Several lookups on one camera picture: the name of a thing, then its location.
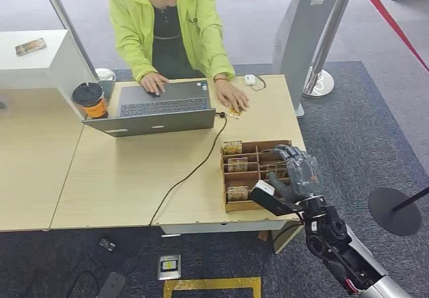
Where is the person's right hand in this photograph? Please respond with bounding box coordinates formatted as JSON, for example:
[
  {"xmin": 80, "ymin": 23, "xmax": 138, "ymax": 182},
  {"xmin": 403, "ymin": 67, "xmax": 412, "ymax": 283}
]
[{"xmin": 140, "ymin": 72, "xmax": 169, "ymax": 96}]

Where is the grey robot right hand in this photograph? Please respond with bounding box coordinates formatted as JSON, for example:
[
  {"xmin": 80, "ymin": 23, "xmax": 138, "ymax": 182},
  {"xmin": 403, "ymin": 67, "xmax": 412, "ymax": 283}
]
[{"xmin": 266, "ymin": 144, "xmax": 325, "ymax": 204}]

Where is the person's left hand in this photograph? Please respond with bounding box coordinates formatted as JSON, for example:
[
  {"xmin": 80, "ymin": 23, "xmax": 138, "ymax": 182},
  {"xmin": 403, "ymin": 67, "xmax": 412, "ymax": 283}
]
[{"xmin": 214, "ymin": 78, "xmax": 251, "ymax": 113}]

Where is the person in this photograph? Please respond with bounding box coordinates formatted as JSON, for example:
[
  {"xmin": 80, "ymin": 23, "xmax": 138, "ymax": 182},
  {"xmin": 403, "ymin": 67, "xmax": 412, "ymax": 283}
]
[{"xmin": 109, "ymin": 0, "xmax": 251, "ymax": 113}]

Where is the wooden card organizer box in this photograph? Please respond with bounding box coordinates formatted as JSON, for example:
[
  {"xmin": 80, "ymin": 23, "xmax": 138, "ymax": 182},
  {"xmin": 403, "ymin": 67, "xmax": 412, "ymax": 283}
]
[{"xmin": 220, "ymin": 139, "xmax": 293, "ymax": 212}]

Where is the grey laptop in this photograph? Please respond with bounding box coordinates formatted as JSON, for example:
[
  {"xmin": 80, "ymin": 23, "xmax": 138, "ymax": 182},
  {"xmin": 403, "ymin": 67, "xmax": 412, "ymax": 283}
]
[{"xmin": 82, "ymin": 80, "xmax": 216, "ymax": 138}]

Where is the table leg panel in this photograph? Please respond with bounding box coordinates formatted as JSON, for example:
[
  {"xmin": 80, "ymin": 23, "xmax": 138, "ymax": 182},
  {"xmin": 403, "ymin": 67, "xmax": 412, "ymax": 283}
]
[{"xmin": 271, "ymin": 222, "xmax": 304, "ymax": 255}]

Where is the coffee cup with black lid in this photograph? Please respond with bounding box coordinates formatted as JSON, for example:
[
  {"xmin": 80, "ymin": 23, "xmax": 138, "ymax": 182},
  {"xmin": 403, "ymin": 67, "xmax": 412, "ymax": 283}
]
[{"xmin": 71, "ymin": 82, "xmax": 110, "ymax": 120}]

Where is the grey kiosk stand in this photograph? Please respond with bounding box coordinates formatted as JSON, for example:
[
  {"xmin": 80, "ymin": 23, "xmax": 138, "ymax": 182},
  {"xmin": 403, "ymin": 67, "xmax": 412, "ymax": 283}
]
[{"xmin": 272, "ymin": 0, "xmax": 356, "ymax": 118}]

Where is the black stanchion base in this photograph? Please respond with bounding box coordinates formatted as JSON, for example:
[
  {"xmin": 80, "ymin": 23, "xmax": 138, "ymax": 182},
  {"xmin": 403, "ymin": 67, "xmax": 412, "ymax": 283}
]
[{"xmin": 368, "ymin": 187, "xmax": 422, "ymax": 237}]

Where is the silver stanchion pole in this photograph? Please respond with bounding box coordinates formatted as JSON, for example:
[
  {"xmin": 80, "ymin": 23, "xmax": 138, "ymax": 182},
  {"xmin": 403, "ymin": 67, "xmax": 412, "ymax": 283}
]
[
  {"xmin": 303, "ymin": 0, "xmax": 356, "ymax": 99},
  {"xmin": 35, "ymin": 0, "xmax": 117, "ymax": 82}
]

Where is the black stanchion pole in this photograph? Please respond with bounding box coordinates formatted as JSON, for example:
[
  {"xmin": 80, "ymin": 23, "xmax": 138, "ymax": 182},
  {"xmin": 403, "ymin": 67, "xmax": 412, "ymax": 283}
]
[{"xmin": 392, "ymin": 185, "xmax": 429, "ymax": 212}]

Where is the white cabinet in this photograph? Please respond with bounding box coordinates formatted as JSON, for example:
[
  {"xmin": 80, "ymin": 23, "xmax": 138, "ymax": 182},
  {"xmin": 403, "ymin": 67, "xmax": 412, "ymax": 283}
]
[{"xmin": 0, "ymin": 29, "xmax": 98, "ymax": 121}]

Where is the small black device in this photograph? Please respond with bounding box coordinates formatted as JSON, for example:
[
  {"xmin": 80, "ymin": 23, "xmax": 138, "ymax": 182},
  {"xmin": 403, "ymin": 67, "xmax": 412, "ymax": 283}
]
[{"xmin": 98, "ymin": 238, "xmax": 117, "ymax": 253}]

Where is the silver floor socket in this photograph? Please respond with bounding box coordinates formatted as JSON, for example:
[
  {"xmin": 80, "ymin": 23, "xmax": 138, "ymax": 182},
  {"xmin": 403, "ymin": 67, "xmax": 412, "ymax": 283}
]
[{"xmin": 157, "ymin": 254, "xmax": 182, "ymax": 281}]

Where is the red barrier ribbon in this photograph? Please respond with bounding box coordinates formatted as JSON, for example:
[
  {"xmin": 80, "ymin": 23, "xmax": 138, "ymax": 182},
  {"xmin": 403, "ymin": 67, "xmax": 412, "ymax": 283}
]
[{"xmin": 354, "ymin": 0, "xmax": 429, "ymax": 73}]

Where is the mouse cable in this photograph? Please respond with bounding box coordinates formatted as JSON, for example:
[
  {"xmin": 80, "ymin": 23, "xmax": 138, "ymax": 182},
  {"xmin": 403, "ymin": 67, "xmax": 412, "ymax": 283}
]
[{"xmin": 251, "ymin": 74, "xmax": 267, "ymax": 92}]

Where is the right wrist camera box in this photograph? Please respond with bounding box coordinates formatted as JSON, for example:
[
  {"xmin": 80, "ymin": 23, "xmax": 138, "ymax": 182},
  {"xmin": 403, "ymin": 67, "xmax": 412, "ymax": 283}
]
[{"xmin": 248, "ymin": 179, "xmax": 303, "ymax": 218}]

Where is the black power cable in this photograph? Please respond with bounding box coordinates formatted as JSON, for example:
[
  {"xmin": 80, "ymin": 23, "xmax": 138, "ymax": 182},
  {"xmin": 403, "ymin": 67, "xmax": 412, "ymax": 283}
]
[{"xmin": 149, "ymin": 111, "xmax": 227, "ymax": 227}]

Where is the black floor cable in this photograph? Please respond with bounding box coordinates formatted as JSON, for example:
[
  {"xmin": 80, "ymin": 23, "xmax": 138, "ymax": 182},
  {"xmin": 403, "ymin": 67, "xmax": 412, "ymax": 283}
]
[{"xmin": 65, "ymin": 269, "xmax": 101, "ymax": 298}]

